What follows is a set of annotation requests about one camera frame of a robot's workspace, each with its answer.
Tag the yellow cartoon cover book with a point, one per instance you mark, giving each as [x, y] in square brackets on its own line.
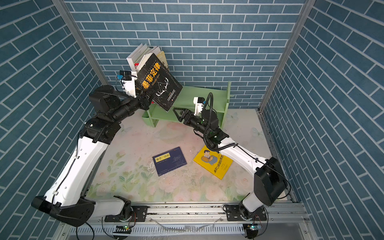
[214, 162]

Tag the right aluminium corner post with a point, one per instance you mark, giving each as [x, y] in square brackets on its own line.
[307, 7]

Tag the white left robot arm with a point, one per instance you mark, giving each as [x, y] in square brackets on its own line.
[66, 200]

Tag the dark blue book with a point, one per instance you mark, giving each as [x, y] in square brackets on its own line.
[169, 161]

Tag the white paperback book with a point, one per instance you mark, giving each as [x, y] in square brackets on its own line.
[135, 57]

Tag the left aluminium corner post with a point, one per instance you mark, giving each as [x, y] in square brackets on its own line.
[80, 40]

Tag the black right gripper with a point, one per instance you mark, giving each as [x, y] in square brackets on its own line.
[188, 113]

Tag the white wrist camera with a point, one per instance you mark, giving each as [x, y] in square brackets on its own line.
[199, 105]
[127, 80]

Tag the green plastic side bin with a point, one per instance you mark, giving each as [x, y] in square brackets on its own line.
[147, 119]

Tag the green nature encyclopedia book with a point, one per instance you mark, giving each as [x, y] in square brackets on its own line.
[154, 50]

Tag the aluminium corner post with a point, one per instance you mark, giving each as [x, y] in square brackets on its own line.
[80, 40]
[307, 7]

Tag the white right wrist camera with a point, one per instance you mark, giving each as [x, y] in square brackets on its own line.
[199, 105]

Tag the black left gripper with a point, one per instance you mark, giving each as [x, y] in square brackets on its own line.
[141, 99]

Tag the yellow history book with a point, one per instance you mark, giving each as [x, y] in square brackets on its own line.
[162, 57]

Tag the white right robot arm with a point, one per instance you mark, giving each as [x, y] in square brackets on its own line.
[268, 177]

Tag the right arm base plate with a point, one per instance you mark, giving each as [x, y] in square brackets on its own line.
[235, 213]

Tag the black slipcase box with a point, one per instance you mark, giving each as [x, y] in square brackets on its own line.
[157, 82]

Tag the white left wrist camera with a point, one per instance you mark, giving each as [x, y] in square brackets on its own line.
[127, 80]

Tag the aluminium front rail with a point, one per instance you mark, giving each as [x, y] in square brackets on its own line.
[286, 219]

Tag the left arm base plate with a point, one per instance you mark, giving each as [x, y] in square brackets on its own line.
[133, 214]

